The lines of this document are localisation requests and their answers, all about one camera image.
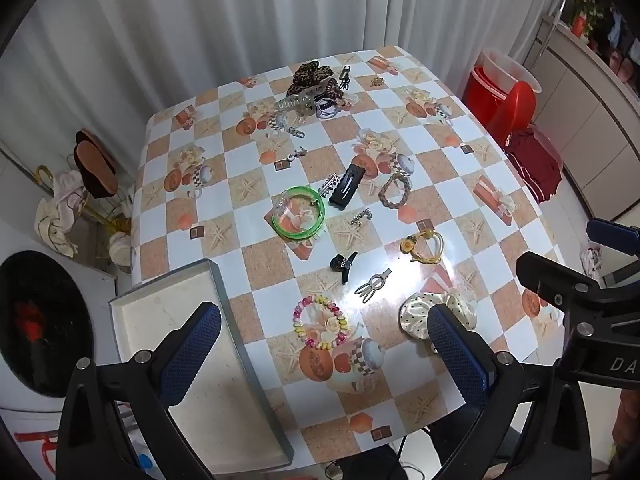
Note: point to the leopard print scrunchie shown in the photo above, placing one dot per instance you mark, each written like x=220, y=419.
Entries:
x=310, y=75

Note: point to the white bottle blue cap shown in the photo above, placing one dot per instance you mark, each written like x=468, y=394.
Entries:
x=145, y=462

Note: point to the grey-edged cream tray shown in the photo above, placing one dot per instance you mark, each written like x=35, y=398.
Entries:
x=235, y=395

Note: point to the small bronze charm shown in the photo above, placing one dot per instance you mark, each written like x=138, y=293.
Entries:
x=376, y=80

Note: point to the white curtain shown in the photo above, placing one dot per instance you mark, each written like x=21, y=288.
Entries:
x=200, y=20

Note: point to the black snap hair clip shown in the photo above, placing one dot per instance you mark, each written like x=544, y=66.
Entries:
x=345, y=186

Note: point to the person's right forearm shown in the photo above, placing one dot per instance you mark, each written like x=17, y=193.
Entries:
x=629, y=430

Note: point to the cream cloth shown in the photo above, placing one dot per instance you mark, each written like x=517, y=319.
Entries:
x=52, y=225

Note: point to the pale pink cloth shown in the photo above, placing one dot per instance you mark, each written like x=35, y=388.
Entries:
x=70, y=190

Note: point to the potted plant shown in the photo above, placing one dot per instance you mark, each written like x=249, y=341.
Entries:
x=585, y=10

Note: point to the brown slippers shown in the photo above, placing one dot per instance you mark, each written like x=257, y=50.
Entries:
x=97, y=170

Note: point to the red plastic scoop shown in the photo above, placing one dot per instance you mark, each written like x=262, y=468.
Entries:
x=517, y=102

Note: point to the white slipper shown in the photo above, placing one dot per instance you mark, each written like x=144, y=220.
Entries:
x=121, y=252

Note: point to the checkered printed tablecloth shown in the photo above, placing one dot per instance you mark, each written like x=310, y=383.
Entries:
x=450, y=200

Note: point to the gold shoe rack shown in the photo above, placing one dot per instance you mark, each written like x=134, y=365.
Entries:
x=100, y=212

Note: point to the small black claw clip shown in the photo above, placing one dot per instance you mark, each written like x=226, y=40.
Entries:
x=340, y=261

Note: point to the white cabinet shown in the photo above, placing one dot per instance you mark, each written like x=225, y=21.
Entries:
x=590, y=125

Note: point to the beige bunny hair clip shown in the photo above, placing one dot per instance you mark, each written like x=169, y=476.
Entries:
x=382, y=275

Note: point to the red bucket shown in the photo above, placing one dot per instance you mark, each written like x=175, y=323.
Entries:
x=477, y=90

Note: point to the small silver charm pair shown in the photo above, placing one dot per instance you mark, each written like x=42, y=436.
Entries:
x=300, y=152

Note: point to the green plastic bangle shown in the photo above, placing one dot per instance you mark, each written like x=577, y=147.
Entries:
x=282, y=230

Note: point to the dark red cloth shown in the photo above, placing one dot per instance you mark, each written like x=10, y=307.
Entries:
x=535, y=165

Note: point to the silver rhinestone hair clip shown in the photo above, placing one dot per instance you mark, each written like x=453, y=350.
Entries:
x=328, y=184

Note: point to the cream polka-dot scrunchie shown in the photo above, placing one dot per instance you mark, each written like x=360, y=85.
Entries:
x=415, y=315

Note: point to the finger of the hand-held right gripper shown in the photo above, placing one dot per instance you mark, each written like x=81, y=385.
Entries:
x=550, y=282
x=612, y=234

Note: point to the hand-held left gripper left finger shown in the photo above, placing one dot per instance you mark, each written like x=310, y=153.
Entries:
x=192, y=355

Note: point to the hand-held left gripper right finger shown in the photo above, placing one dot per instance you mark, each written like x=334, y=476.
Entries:
x=457, y=355

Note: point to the white washing machine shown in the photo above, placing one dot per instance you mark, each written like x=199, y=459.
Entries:
x=45, y=310

